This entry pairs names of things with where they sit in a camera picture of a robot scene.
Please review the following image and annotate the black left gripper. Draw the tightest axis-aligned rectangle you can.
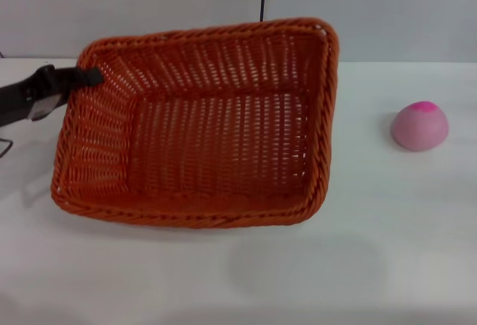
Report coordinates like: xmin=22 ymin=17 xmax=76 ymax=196
xmin=0 ymin=64 xmax=104 ymax=129

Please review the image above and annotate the orange woven plastic basket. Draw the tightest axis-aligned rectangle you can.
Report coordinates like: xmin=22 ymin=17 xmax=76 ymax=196
xmin=50 ymin=16 xmax=341 ymax=230

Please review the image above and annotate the pink peach shaped bun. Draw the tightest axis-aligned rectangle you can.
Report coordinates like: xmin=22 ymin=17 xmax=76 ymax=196
xmin=390 ymin=101 xmax=449 ymax=153

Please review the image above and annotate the thin black cable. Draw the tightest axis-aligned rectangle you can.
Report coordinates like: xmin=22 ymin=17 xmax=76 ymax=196
xmin=0 ymin=137 xmax=15 ymax=159

